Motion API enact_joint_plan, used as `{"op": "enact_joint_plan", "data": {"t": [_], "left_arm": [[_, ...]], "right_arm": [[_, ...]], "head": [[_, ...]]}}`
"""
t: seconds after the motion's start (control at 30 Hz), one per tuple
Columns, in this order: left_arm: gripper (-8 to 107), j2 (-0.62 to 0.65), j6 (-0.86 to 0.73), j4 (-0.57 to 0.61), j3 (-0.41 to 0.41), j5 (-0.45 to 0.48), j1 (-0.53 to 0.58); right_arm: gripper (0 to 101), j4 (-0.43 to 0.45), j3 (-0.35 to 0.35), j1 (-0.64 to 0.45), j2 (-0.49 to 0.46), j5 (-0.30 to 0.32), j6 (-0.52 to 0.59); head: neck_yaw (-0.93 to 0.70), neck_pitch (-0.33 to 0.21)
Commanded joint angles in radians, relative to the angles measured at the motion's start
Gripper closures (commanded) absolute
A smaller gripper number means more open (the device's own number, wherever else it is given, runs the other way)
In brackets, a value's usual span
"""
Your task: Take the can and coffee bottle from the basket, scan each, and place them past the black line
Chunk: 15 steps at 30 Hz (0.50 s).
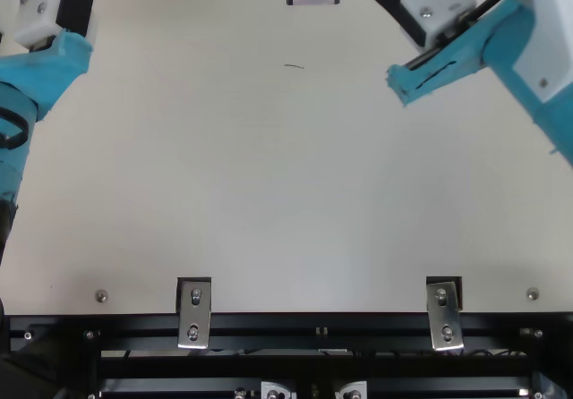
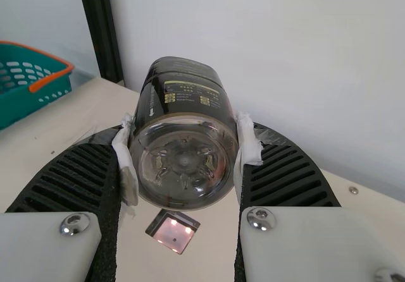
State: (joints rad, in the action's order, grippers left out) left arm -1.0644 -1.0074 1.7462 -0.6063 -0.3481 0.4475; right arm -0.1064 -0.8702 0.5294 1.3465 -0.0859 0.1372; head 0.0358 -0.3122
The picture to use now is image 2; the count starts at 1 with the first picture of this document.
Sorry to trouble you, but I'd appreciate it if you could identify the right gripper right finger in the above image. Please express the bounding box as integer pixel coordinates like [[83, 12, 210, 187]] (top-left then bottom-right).
[[232, 111, 405, 282]]

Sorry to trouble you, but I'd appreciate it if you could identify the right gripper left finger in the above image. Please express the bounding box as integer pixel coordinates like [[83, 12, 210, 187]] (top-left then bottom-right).
[[0, 113, 140, 282]]

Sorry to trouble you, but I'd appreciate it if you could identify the dark coffee bottle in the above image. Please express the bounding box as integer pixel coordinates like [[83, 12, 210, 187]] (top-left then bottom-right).
[[128, 56, 240, 212]]

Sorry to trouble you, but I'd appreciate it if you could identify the teal shopping basket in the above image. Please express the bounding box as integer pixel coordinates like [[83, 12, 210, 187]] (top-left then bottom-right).
[[0, 40, 75, 131]]

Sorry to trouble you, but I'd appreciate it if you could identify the small square scanner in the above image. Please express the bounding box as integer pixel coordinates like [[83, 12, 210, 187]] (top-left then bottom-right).
[[144, 209, 202, 257]]

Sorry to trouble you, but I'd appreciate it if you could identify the black post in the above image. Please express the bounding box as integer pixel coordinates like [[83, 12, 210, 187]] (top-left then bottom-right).
[[77, 0, 126, 87]]

